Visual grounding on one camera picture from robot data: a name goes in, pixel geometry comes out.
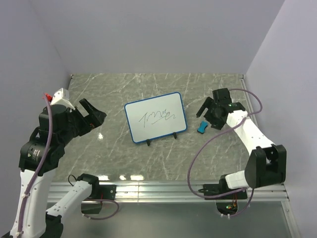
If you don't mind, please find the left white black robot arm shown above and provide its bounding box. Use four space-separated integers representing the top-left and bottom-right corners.
4 99 106 238

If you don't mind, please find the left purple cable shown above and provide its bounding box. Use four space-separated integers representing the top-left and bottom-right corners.
16 93 120 238

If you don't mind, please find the aluminium mounting rail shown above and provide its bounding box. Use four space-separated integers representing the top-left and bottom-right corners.
47 180 290 204

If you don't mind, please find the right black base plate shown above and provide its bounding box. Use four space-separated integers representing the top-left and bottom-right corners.
199 184 248 200

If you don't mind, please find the right aluminium side rail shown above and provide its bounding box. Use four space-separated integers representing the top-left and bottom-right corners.
238 74 258 126

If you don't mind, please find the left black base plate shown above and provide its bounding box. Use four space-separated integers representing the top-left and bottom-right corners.
88 184 116 200

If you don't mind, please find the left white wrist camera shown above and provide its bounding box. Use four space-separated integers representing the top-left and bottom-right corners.
45 88 75 110

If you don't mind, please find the purple cable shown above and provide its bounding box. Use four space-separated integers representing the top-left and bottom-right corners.
16 93 120 238
187 88 263 219

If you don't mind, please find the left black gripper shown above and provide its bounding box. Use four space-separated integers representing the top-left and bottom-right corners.
59 97 106 145

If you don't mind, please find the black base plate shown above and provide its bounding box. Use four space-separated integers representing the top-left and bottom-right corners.
88 184 116 200
199 184 248 200

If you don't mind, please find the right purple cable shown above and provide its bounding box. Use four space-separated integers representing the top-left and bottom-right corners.
187 88 263 219

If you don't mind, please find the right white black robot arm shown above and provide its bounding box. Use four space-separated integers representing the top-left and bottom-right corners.
196 97 287 198

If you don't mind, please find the blue whiteboard eraser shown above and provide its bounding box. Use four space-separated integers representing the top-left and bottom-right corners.
197 121 208 134

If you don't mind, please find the blue framed small whiteboard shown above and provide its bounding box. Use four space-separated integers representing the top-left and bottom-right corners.
124 92 188 144

